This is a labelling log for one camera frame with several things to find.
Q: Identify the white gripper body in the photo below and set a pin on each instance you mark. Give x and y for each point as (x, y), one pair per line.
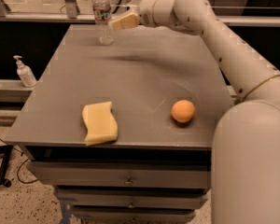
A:
(146, 13)

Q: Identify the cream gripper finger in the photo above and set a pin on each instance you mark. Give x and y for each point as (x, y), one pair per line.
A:
(127, 21)

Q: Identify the clear plastic water bottle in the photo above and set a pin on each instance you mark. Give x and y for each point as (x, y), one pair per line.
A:
(102, 16)

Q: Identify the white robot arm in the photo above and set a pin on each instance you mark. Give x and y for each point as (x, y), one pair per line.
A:
(246, 146)

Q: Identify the white pump dispenser bottle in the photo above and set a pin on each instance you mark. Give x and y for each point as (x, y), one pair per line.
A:
(24, 72)

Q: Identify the orange fruit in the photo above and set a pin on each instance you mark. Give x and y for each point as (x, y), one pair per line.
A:
(183, 111)

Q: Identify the yellow sponge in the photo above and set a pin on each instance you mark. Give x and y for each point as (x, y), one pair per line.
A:
(100, 124)

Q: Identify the grey drawer cabinet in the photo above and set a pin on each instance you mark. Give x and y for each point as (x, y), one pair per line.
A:
(158, 169)

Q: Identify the black stand leg with caster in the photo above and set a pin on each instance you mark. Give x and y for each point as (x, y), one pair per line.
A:
(5, 152)

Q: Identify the metal window railing frame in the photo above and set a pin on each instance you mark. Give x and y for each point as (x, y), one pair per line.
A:
(53, 14)

